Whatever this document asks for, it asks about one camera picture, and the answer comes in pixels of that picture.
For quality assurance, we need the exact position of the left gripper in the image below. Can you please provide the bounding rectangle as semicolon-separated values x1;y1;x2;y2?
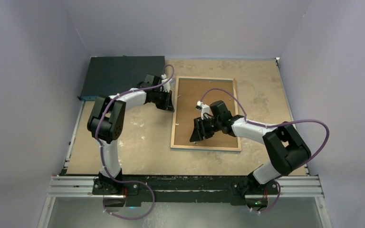
152;89;174;112

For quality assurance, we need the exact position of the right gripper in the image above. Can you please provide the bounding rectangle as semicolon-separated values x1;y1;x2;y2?
190;115;222;142

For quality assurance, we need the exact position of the blue wooden picture frame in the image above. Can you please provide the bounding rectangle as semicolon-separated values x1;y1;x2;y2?
171;76;242;152

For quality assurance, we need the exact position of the brown backing board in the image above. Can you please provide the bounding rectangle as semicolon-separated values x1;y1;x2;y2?
174;78;239;149

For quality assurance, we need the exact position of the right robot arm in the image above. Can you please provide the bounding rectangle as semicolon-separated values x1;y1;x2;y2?
190;100;311;193

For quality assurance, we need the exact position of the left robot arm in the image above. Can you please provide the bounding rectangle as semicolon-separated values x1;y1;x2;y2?
87;74;174;194

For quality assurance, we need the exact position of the dark blue flat box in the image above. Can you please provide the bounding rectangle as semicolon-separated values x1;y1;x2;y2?
78;56;165;101

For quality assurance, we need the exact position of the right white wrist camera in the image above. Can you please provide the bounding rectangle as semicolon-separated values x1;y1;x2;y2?
195;101;211;120

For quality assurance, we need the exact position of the black aluminium mounting rail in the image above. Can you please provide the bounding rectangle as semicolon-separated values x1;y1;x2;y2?
48;175;323;207

